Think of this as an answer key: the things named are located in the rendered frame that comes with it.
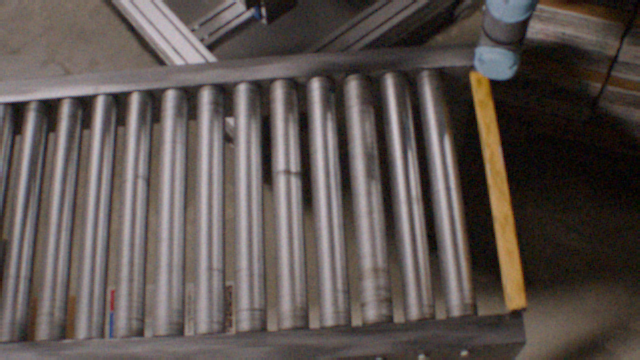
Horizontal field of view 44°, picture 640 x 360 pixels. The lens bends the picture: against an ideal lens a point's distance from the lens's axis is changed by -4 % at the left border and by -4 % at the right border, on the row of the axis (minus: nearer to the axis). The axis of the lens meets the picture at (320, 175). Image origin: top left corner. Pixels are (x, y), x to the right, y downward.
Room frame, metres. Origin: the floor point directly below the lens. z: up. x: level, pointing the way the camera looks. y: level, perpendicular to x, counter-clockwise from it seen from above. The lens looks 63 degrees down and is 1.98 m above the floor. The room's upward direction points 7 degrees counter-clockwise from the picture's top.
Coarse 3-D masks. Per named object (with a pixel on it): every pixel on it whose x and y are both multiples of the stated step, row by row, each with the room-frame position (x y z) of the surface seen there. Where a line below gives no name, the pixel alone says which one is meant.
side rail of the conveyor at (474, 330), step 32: (448, 320) 0.34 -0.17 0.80; (480, 320) 0.33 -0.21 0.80; (512, 320) 0.32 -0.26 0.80; (0, 352) 0.36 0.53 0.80; (32, 352) 0.36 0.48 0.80; (64, 352) 0.35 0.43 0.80; (96, 352) 0.35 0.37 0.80; (128, 352) 0.34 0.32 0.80; (160, 352) 0.34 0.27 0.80; (192, 352) 0.33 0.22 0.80; (224, 352) 0.33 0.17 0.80; (256, 352) 0.32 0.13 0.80; (288, 352) 0.32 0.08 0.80; (320, 352) 0.31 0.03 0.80; (352, 352) 0.31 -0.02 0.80; (384, 352) 0.30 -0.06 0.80; (416, 352) 0.29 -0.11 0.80; (448, 352) 0.29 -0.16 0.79; (480, 352) 0.29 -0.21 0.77; (512, 352) 0.29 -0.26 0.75
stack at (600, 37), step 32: (608, 0) 1.00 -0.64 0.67; (544, 32) 1.04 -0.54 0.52; (576, 32) 1.01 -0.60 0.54; (608, 32) 0.99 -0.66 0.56; (576, 64) 1.01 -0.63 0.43; (608, 64) 0.98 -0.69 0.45; (512, 96) 1.06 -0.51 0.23; (544, 96) 1.03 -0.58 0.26; (576, 96) 1.00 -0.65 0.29; (608, 96) 0.97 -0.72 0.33; (512, 128) 1.05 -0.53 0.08; (544, 128) 1.01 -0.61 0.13; (608, 128) 0.95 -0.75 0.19; (608, 160) 0.94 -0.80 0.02
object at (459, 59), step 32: (192, 64) 0.86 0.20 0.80; (224, 64) 0.85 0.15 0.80; (256, 64) 0.84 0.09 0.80; (288, 64) 0.83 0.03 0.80; (320, 64) 0.82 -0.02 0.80; (352, 64) 0.82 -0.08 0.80; (384, 64) 0.81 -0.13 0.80; (416, 64) 0.80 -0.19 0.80; (448, 64) 0.79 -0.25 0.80; (0, 96) 0.85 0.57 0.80; (32, 96) 0.84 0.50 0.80; (64, 96) 0.83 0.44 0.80; (96, 96) 0.82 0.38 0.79; (160, 96) 0.82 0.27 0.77; (192, 96) 0.81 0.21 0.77; (416, 96) 0.79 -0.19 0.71; (448, 96) 0.79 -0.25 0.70
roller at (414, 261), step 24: (384, 96) 0.75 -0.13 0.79; (408, 96) 0.74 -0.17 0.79; (384, 120) 0.71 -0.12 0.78; (408, 120) 0.69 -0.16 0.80; (408, 144) 0.64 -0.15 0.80; (408, 168) 0.60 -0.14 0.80; (408, 192) 0.56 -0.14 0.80; (408, 216) 0.52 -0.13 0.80; (408, 240) 0.47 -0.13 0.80; (408, 264) 0.44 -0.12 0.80; (408, 288) 0.40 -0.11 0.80; (432, 288) 0.40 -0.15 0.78; (408, 312) 0.36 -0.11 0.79; (432, 312) 0.36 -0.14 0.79
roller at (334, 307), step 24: (312, 96) 0.76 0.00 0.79; (312, 120) 0.72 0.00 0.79; (336, 120) 0.71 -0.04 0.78; (312, 144) 0.67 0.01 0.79; (336, 144) 0.67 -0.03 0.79; (312, 168) 0.63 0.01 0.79; (336, 168) 0.62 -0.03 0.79; (312, 192) 0.59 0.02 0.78; (336, 192) 0.57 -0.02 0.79; (336, 216) 0.53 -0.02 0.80; (336, 240) 0.49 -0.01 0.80; (336, 264) 0.45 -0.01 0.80; (336, 288) 0.41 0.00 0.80; (336, 312) 0.37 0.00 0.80
